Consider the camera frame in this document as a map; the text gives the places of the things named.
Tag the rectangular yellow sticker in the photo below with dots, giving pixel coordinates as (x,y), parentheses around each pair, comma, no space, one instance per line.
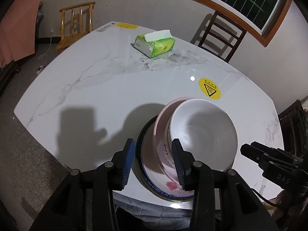
(126,25)

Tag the white plate with pink flower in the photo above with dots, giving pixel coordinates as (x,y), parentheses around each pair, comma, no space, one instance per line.
(172,185)

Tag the green tissue box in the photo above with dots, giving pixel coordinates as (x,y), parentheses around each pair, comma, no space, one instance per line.
(156,45)

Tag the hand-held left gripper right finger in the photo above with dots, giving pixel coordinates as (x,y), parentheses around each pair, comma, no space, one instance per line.
(178,166)

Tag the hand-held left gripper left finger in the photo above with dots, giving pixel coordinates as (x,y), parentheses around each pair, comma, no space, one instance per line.
(128,163)

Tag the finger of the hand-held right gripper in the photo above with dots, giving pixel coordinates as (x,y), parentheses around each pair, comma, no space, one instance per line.
(263,149)
(250,152)

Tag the large pink bowl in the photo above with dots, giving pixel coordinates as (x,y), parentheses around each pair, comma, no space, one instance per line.
(161,134)

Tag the round yellow warning sticker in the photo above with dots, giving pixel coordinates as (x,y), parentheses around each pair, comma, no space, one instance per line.
(209,89)

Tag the grey patterned cloth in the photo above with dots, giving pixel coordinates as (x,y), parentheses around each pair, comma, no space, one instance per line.
(149,209)

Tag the blue floral ceramic plate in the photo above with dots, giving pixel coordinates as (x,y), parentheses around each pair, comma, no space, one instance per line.
(147,176)
(137,154)

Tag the white bowl with blue print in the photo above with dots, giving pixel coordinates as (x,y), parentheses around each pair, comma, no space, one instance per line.
(207,134)

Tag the light wooden chair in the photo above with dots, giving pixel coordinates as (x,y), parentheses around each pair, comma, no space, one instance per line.
(72,38)

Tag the dark wooden chair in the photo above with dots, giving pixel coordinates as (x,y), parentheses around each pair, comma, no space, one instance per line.
(223,36)

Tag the dark wooden furniture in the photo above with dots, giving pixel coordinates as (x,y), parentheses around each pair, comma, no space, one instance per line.
(296,125)

